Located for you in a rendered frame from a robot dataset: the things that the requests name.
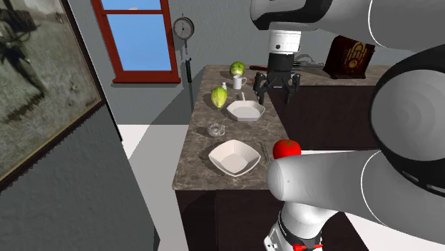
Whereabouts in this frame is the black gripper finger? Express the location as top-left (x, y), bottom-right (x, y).
top-left (282, 72), bottom-right (301, 105)
top-left (252, 71), bottom-right (276, 106)

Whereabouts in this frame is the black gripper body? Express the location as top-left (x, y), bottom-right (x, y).
top-left (267, 52), bottom-right (297, 83)

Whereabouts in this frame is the framed grey wall picture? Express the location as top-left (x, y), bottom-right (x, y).
top-left (0, 0), bottom-right (107, 193)

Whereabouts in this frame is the grey metal fork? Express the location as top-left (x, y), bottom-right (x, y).
top-left (260, 141), bottom-right (272, 164)

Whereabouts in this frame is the white square bowl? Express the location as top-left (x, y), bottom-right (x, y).
top-left (208, 139), bottom-right (262, 178)

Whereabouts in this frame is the red framed window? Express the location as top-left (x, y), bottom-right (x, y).
top-left (91, 0), bottom-right (182, 85)

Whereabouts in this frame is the red tomato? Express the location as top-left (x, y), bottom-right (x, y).
top-left (272, 139), bottom-right (302, 160)

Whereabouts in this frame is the white pan with handle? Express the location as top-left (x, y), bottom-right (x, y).
top-left (226, 91), bottom-right (266, 123)

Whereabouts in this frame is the round wall dial gauge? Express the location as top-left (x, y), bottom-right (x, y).
top-left (173, 14), bottom-right (195, 56)

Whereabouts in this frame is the brown vintage radio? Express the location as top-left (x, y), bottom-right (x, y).
top-left (322, 35), bottom-right (377, 80)

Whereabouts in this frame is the long green cabbage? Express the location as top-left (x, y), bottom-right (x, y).
top-left (210, 86), bottom-right (229, 109)

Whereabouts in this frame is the clear glass cup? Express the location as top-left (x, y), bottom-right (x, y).
top-left (207, 123), bottom-right (226, 138)

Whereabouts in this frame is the dark brown counter cabinet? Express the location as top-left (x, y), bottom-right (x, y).
top-left (173, 63), bottom-right (391, 251)

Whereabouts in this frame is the grey metal kitchen tool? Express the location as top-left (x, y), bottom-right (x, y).
top-left (294, 54), bottom-right (325, 68)

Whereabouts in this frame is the white mug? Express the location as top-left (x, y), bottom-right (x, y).
top-left (232, 75), bottom-right (248, 91)

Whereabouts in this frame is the round green cabbage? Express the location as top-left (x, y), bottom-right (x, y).
top-left (229, 61), bottom-right (246, 77)

